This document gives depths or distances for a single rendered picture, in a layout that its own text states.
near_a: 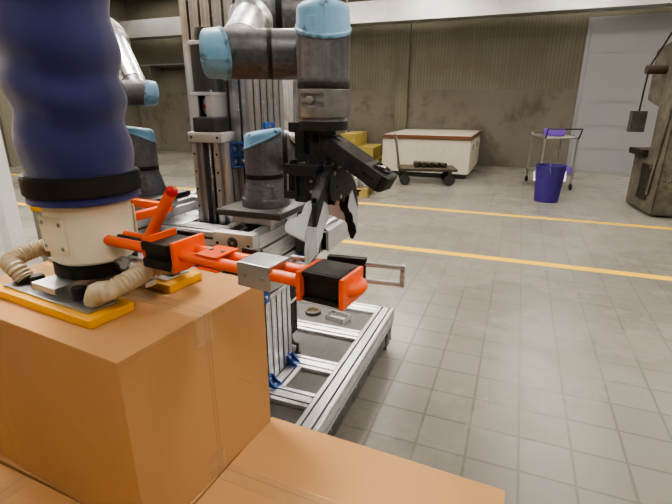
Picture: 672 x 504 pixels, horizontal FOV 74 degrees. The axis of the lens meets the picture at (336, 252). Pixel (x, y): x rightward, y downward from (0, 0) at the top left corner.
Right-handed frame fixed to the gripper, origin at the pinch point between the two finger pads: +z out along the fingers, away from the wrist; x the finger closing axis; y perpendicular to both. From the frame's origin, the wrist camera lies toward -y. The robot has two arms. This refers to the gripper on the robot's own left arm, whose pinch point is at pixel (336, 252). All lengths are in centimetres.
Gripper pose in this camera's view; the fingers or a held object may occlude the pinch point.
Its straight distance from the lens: 71.4
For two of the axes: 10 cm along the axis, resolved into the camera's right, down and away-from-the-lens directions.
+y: -8.8, -1.5, 4.4
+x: -4.7, 2.8, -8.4
